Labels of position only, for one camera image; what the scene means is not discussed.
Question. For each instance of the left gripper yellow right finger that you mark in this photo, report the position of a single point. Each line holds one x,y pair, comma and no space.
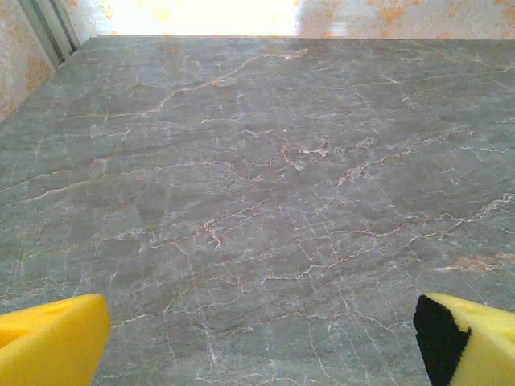
483,350

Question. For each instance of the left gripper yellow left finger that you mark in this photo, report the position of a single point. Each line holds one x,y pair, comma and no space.
48,346

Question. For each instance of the aluminium frame post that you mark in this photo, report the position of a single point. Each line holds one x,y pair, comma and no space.
48,28

